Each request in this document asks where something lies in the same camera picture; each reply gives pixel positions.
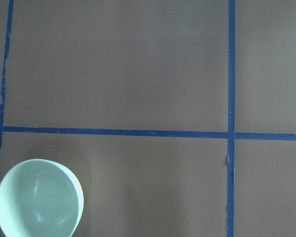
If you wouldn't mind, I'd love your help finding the green bowl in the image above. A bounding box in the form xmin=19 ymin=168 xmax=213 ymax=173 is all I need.
xmin=0 ymin=159 xmax=84 ymax=237

